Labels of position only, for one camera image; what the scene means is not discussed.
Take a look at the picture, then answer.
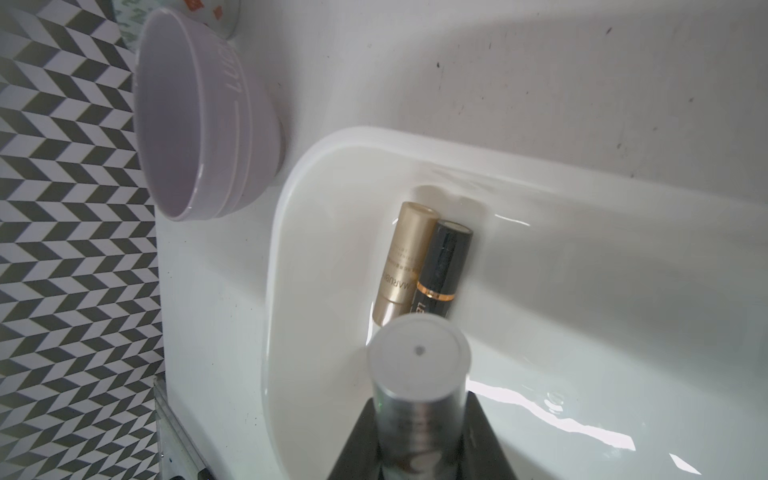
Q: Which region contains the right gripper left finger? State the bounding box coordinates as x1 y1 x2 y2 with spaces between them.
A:
327 398 384 480

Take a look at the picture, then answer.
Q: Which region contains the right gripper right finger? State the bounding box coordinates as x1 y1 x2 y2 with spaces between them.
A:
460 392 517 480

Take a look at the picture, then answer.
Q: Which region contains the white plastic storage box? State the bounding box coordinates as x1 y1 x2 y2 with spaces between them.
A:
262 128 767 479

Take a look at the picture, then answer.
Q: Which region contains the black lipstick gold band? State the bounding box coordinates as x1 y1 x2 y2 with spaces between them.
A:
411 219 473 317

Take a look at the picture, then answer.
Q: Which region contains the silver lipstick tube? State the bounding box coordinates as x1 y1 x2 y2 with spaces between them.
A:
367 313 471 479

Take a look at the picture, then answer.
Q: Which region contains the aluminium front rail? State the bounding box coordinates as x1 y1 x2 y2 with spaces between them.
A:
152 374 215 480

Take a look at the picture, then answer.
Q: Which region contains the purple ceramic bowl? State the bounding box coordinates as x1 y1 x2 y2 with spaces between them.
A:
133 8 284 222

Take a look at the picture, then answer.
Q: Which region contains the gold lipstick tube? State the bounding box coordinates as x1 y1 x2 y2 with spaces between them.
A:
372 202 440 327

